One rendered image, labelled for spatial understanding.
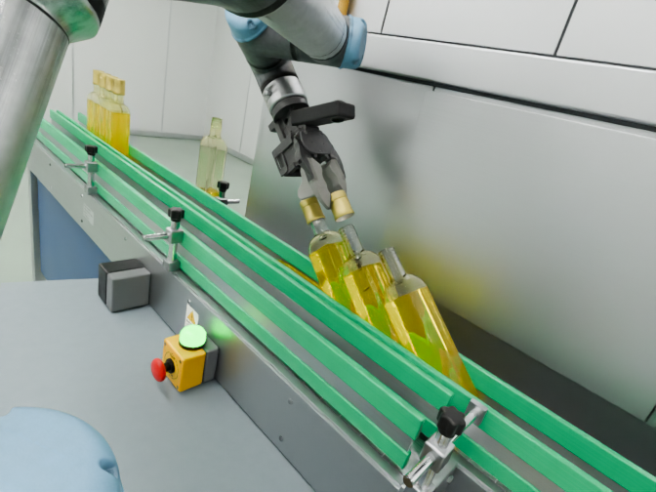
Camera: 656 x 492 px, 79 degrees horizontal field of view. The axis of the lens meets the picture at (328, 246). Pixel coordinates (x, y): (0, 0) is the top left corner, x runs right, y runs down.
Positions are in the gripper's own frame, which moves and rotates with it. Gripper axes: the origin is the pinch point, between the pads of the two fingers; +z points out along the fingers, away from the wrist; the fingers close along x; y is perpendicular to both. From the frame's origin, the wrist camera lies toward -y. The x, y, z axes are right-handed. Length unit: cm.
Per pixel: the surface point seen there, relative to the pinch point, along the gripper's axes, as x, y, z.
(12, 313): 39, 54, -6
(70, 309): 30, 52, -3
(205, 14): -289, 323, -466
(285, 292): 6.3, 13.9, 10.9
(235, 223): -3.0, 33.6, -11.6
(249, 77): -308, 306, -345
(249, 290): 13.8, 13.4, 9.2
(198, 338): 19.1, 24.3, 13.0
